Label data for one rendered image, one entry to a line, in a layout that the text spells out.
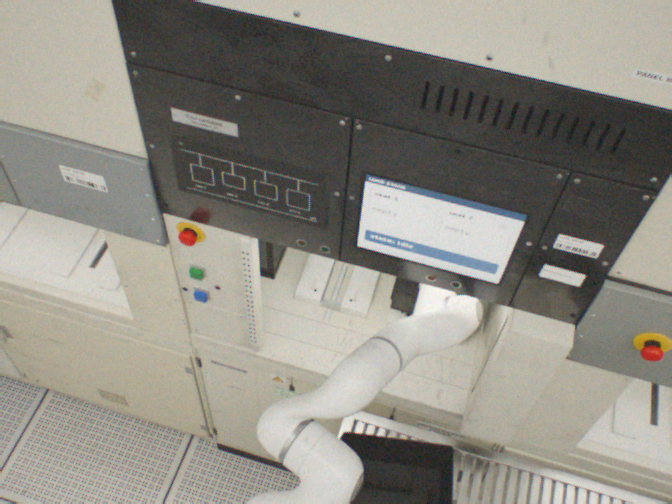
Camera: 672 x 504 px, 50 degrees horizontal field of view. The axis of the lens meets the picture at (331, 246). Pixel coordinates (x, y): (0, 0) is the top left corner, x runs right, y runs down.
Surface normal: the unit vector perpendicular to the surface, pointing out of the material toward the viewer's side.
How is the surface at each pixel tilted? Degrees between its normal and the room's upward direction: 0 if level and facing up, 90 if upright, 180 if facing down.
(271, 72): 90
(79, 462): 0
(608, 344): 90
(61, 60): 90
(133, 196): 90
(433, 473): 0
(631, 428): 0
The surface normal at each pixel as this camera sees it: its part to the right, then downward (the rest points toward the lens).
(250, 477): 0.04, -0.58
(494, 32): -0.29, 0.81
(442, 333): 0.20, 0.15
